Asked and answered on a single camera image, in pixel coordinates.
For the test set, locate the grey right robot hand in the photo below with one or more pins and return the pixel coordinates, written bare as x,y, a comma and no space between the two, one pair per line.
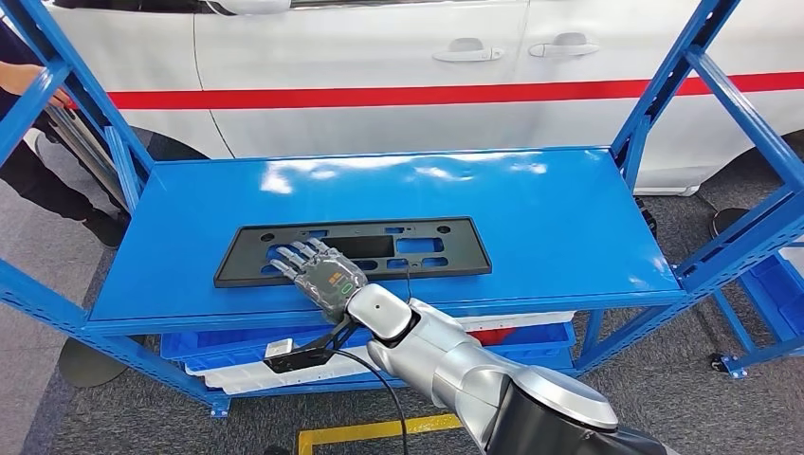
326,279

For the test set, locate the black plastic plate frame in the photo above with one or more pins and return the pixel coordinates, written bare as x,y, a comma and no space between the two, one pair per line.
465,257

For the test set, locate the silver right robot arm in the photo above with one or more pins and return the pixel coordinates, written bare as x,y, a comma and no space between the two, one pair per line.
452,358

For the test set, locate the blue metal shelf rack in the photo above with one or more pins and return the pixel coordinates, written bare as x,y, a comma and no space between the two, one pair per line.
502,188

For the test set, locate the blue wheeled shelf rack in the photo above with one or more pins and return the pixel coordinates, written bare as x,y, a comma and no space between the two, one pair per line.
733,365

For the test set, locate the red item in crate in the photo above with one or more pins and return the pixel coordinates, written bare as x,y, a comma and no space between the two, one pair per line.
496,336

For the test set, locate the white car with red stripe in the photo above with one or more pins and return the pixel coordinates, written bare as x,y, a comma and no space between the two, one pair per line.
377,38

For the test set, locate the black stanchion with round base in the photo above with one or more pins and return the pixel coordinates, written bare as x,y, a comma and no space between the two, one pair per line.
88,367

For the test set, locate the silver metal bar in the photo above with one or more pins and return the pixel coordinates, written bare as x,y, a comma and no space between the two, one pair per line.
88,160

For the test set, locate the person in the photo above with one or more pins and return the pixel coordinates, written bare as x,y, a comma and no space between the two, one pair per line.
38,182

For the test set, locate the person's hand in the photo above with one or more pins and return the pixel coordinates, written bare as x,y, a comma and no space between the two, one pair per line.
16,76

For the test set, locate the black caster wheel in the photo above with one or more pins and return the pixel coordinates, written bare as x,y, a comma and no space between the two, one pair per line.
718,362

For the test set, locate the black round floor base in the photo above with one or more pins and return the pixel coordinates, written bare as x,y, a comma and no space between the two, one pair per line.
728,221

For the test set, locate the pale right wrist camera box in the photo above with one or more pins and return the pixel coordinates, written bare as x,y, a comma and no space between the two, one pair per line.
295,361

